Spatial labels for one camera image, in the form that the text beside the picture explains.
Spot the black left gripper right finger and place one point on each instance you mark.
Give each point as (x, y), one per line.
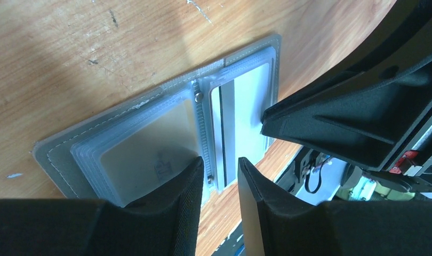
(275, 222)

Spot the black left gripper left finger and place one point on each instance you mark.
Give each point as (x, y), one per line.
(164, 222)

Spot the grey card holder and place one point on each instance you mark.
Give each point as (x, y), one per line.
(136, 146)

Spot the white striped credit card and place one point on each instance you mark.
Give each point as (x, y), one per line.
(237, 102)

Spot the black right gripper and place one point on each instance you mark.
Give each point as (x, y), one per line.
(380, 120)

